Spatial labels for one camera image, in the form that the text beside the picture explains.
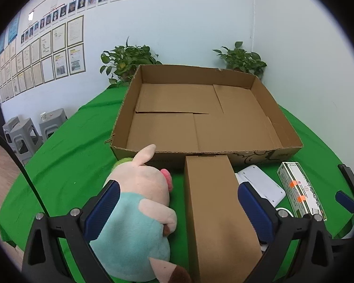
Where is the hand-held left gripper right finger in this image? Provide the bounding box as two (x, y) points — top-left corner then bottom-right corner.
(237, 181), (335, 283)

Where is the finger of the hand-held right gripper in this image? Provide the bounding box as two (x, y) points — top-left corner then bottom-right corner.
(338, 163), (354, 202)
(335, 191), (354, 213)

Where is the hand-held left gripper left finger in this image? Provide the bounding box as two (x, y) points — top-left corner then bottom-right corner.
(22, 180), (121, 283)

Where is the white plastic case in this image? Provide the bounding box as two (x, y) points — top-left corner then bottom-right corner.
(234, 165), (286, 207)

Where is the plush pig toy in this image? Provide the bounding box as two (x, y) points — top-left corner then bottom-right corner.
(88, 144), (192, 283)

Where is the narrow brown cardboard box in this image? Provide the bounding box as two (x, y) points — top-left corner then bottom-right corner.
(184, 155), (263, 283)

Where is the long green white carton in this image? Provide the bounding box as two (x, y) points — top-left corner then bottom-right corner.
(277, 162), (328, 221)

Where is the large shallow cardboard box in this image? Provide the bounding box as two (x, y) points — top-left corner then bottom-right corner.
(105, 64), (304, 171)

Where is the green tablecloth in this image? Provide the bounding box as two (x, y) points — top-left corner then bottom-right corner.
(0, 87), (354, 283)

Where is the grey plastic stool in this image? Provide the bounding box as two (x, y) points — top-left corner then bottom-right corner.
(38, 108), (69, 140)
(3, 116), (21, 151)
(9, 118), (44, 166)

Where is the small potted green plant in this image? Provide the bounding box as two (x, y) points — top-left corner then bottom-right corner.
(212, 41), (267, 81)

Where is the bushy potted green plant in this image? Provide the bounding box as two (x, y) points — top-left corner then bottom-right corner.
(100, 37), (163, 88)

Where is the wall of framed certificates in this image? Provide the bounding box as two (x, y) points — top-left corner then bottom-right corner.
(0, 15), (86, 104)

